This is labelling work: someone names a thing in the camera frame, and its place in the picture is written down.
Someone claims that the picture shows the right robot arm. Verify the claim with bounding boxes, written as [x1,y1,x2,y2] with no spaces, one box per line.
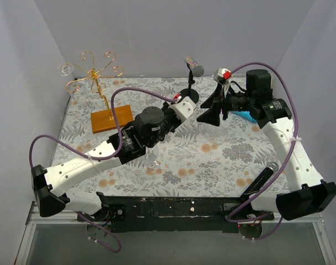
[197,68,336,220]

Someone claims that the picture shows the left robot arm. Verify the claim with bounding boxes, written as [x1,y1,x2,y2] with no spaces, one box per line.
[31,98,196,221]

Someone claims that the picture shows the blue cylinder toy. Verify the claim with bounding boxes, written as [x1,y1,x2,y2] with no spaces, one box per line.
[233,112,257,123]

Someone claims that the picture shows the glitter microphone on stand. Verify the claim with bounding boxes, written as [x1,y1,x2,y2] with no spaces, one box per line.
[185,56,204,77]

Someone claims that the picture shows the floral tablecloth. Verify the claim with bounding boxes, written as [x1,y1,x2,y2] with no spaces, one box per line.
[60,77,282,197]

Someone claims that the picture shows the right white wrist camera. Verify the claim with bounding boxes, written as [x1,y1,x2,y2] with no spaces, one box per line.
[213,68,232,96]

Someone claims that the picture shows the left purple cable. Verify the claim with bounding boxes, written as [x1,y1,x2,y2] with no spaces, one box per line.
[29,87,182,253]

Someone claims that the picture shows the purple cable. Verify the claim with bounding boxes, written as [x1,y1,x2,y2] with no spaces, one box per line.
[29,87,182,253]
[227,62,299,240]

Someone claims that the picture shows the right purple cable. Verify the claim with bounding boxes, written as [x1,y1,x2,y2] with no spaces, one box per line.
[227,62,299,240]

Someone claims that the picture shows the gold wire wine glass rack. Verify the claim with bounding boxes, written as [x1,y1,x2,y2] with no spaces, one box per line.
[77,51,134,134]

